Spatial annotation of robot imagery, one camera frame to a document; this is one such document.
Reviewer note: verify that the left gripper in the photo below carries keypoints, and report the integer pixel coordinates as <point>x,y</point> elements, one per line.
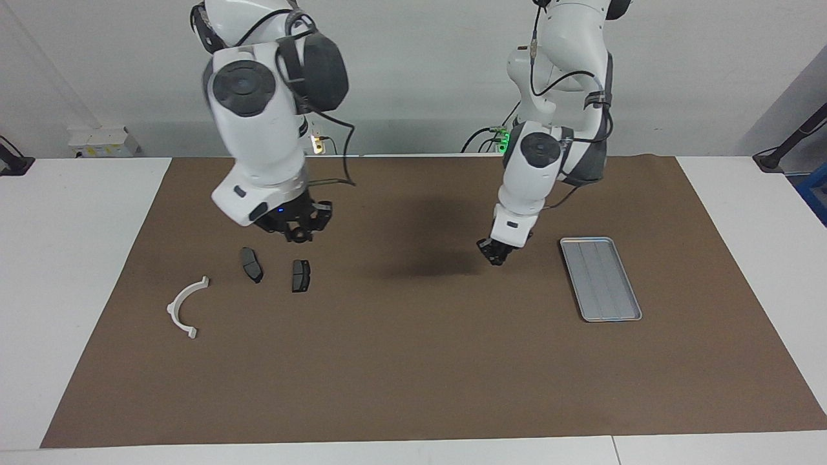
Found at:
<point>517,244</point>

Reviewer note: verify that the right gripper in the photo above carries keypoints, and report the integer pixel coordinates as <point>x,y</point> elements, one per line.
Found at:
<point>282,216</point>

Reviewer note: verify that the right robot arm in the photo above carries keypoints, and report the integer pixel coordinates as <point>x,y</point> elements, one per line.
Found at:
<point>258,139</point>

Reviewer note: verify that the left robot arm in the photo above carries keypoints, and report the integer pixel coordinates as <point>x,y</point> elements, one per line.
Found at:
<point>526,184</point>

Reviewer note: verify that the silver metal tray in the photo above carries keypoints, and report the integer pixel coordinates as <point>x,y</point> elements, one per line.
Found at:
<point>601,279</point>

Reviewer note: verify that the black brake pad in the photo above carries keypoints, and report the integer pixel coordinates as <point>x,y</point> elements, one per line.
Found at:
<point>251,265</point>
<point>300,276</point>

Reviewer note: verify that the white socket box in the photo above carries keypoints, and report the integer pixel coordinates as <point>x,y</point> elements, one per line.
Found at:
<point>103,142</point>

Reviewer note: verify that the black stand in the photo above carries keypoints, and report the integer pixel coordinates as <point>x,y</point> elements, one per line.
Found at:
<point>14,165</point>
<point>798,132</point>

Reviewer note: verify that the blue crate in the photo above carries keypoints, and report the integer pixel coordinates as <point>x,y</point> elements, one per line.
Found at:
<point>815,194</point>

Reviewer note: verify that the white curved plastic bracket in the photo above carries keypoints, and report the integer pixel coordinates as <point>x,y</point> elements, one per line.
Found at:
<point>176,305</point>

